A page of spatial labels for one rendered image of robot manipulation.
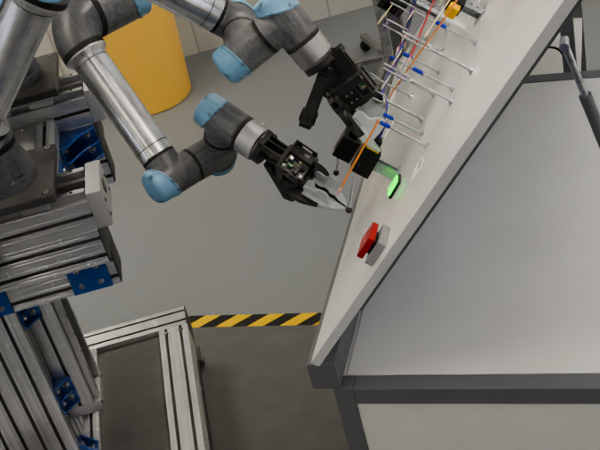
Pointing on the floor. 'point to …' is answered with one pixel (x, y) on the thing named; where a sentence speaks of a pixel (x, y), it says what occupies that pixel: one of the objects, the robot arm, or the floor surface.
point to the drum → (152, 59)
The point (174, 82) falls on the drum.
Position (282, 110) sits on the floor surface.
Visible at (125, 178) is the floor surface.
